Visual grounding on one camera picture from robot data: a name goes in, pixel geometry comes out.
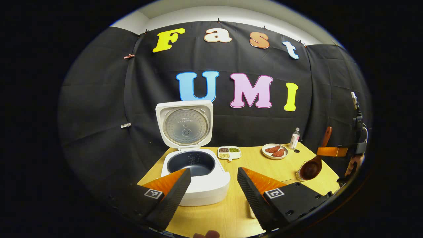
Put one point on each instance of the silver cloth clip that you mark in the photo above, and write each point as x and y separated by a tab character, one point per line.
125	125

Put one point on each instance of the brown wooden spoon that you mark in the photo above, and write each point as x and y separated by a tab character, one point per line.
310	168

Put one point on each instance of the red cloth clip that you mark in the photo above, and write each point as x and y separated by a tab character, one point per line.
129	56

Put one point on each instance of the clear glass chopstick holder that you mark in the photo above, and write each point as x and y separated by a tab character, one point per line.
299	175

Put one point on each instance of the white round plate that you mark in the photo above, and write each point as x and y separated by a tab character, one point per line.
266	155

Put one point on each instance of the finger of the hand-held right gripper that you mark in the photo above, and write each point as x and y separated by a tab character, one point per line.
333	152

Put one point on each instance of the small clear bottle pink label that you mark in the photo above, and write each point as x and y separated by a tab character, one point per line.
294	140

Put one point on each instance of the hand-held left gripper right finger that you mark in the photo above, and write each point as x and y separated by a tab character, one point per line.
252	198

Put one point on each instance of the white rice cooker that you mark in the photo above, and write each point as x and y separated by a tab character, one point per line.
186	125

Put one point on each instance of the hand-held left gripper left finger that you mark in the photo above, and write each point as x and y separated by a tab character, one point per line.
172	201

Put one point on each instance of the brown meat piece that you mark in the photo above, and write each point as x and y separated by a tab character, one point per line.
279	153
272	149

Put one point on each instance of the white divided bean dish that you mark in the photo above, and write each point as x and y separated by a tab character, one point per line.
229	153

